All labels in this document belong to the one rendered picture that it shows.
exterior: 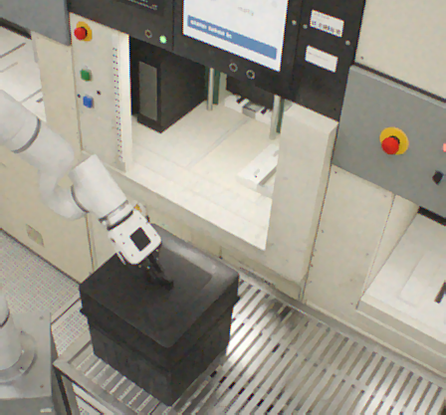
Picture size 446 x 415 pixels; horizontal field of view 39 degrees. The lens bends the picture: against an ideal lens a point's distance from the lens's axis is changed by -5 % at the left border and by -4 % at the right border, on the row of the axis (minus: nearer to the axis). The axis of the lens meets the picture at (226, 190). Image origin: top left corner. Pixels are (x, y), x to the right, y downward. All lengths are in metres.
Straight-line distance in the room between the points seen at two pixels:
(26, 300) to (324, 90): 1.85
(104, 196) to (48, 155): 0.20
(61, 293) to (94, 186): 1.50
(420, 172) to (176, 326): 0.65
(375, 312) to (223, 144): 0.81
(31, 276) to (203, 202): 1.22
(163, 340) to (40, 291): 1.55
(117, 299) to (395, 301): 0.78
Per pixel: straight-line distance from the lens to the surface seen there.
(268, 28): 1.50
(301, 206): 1.65
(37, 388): 1.79
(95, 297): 1.56
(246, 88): 2.34
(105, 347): 1.72
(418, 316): 1.86
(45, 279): 3.00
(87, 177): 1.48
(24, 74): 2.73
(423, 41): 1.35
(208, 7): 1.58
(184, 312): 1.52
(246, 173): 2.10
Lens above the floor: 2.28
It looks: 43 degrees down
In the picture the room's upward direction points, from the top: 4 degrees clockwise
